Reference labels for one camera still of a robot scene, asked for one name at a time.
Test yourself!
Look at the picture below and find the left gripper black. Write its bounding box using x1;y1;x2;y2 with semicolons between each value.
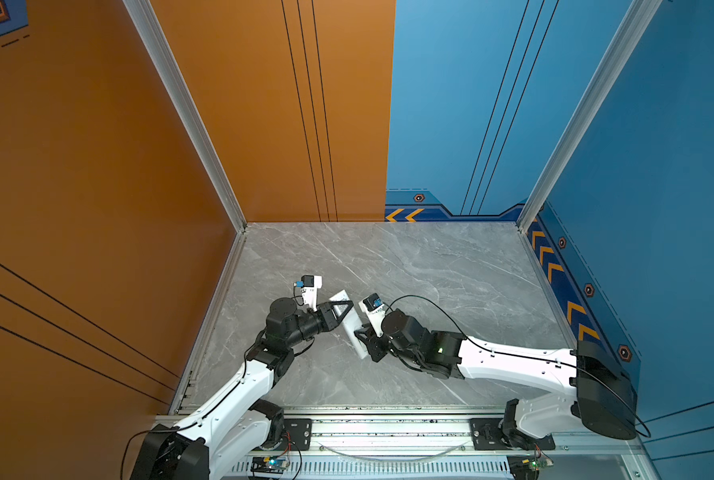
284;301;352;353

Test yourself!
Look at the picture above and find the white remote control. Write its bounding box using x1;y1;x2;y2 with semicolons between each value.
330;290;368;360

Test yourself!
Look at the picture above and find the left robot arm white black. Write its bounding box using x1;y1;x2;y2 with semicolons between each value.
130;298;354;479

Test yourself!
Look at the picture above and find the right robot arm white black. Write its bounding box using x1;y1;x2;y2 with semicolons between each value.
348;308;648;451

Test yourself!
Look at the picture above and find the left circuit board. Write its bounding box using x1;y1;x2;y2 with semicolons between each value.
249;456;291;478

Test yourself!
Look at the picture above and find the circuit board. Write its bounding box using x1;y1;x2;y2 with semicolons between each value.
507;456;554;480
249;456;291;478

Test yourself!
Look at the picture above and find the right circuit board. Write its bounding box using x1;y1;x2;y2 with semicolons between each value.
507;456;554;480

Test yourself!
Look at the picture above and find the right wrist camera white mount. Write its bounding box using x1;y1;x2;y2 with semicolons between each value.
359;293;388;337

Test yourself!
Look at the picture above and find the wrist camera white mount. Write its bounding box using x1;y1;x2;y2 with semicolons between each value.
359;293;388;337
293;275;323;310

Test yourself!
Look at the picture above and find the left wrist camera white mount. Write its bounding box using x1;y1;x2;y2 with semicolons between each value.
293;275;323;310

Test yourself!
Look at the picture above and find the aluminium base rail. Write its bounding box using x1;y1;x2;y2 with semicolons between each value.
152;410;646;460

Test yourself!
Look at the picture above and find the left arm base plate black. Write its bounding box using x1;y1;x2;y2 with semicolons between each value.
259;418;313;452

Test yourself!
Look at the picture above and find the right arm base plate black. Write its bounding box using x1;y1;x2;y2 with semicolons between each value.
469;418;556;451

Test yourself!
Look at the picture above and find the white slotted cable duct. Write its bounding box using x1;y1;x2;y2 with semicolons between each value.
223;456;514;479

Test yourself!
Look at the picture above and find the left aluminium corner post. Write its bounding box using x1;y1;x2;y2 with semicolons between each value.
123;0;247;234

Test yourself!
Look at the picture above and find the aluminium corner post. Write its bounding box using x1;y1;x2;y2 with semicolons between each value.
123;0;247;234
516;0;662;234

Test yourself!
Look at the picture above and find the right aluminium corner post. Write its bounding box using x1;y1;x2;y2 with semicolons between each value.
516;0;662;234

